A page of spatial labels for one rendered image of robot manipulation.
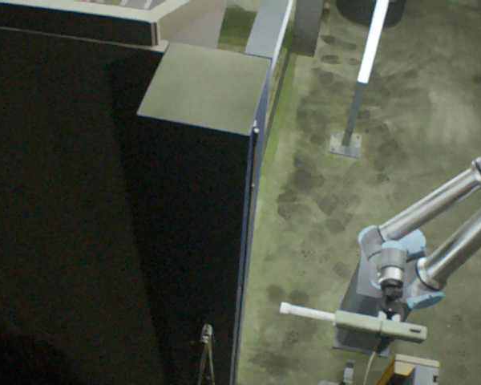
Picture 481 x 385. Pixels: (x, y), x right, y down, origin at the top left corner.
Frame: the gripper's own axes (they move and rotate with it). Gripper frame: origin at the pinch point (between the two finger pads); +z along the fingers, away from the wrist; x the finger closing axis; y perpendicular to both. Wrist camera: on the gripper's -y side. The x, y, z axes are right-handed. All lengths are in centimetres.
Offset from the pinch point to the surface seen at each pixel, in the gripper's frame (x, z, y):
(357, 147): 6, -181, 113
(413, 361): 0.9, 25.1, -39.9
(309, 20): 54, -262, 80
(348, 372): 10.3, 13.5, 5.2
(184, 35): 85, -67, -51
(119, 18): 73, 11, -118
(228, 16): 112, -262, 89
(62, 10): 84, 11, -118
